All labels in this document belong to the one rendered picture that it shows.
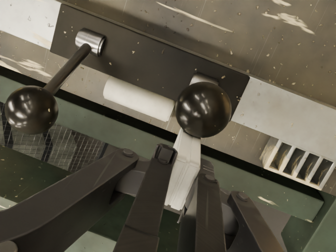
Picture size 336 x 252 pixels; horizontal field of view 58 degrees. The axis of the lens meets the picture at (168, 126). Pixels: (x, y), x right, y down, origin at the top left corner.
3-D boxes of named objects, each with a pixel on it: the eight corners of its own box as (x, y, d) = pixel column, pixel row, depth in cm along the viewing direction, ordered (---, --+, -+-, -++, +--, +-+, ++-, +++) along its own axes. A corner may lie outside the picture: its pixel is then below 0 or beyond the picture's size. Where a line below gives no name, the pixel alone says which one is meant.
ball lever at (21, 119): (111, 58, 33) (43, 151, 24) (78, 45, 33) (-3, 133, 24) (115, 27, 30) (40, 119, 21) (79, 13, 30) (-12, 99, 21)
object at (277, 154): (312, 179, 37) (321, 191, 34) (258, 158, 37) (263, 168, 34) (328, 150, 36) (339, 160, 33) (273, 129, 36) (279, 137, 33)
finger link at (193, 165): (187, 162, 16) (201, 167, 16) (192, 125, 23) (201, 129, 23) (168, 207, 17) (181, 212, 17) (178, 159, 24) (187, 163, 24)
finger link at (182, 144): (168, 207, 17) (156, 202, 17) (178, 159, 24) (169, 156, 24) (188, 162, 16) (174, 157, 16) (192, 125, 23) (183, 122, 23)
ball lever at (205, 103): (212, 107, 32) (219, 154, 19) (179, 94, 32) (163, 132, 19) (227, 73, 31) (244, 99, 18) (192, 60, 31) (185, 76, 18)
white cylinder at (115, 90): (108, 95, 37) (169, 119, 37) (100, 100, 34) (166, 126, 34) (115, 72, 36) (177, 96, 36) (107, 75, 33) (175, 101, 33)
